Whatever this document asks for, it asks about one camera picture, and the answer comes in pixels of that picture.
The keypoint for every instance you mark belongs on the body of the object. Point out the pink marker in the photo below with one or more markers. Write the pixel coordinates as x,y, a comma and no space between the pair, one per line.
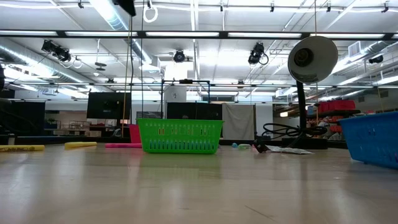
122,145

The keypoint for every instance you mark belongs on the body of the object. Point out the yellow marker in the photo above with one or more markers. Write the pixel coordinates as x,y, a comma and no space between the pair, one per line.
21,148
81,145

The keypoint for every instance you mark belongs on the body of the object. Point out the black partition panel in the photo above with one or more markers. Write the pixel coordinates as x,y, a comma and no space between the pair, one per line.
25,118
194,111

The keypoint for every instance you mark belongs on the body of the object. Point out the green plastic basket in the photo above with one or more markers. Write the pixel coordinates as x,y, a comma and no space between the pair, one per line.
180,137

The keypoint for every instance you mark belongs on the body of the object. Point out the grey hanging cloth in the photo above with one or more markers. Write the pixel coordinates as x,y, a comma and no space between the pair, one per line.
238,121

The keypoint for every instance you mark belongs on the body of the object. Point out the green marker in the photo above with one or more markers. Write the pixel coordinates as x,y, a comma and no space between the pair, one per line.
244,146

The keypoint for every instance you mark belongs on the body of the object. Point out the red plastic basket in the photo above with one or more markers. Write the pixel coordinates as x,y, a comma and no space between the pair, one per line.
135,133

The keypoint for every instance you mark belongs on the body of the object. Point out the black desk lamp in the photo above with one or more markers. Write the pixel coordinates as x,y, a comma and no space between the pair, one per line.
312,59

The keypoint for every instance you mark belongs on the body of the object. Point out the red bin shelf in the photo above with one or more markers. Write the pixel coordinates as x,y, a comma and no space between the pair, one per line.
337,105

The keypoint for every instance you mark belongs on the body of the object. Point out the blue plastic basket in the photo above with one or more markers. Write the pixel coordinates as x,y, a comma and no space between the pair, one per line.
373,140

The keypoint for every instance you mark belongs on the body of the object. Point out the black ceiling camera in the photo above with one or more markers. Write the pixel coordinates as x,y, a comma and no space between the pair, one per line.
179,56
375,59
57,51
256,53

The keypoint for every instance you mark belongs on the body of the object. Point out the black wall monitor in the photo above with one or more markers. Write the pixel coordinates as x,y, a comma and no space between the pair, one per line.
109,105

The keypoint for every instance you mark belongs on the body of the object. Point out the silver ventilation duct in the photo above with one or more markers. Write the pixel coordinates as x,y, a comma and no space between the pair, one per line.
109,15

